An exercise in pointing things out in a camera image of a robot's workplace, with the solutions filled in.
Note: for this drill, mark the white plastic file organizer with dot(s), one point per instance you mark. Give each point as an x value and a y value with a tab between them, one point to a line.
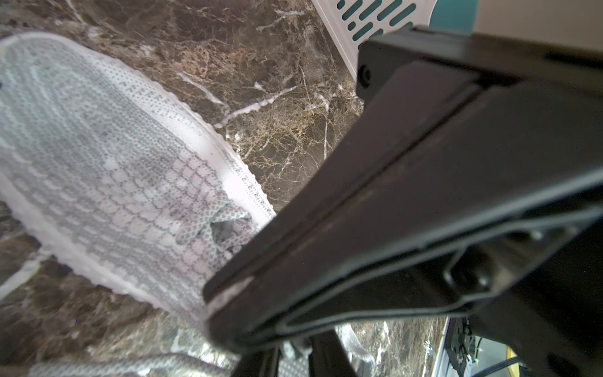
351	22

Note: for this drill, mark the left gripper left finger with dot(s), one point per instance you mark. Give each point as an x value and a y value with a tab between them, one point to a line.
260	364

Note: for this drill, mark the teal folder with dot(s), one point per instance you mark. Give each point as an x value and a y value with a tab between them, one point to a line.
454	15

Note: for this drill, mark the grey knit sneaker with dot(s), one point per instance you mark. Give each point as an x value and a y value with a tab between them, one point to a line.
117	178

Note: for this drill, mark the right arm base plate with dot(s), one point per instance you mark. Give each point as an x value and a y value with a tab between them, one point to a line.
461	348

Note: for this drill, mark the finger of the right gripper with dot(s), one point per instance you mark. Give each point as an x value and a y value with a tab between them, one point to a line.
400	282

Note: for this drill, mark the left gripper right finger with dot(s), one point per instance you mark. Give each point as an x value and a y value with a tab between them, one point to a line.
328	357

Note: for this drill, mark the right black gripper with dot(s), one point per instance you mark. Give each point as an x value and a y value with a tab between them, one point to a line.
476	169

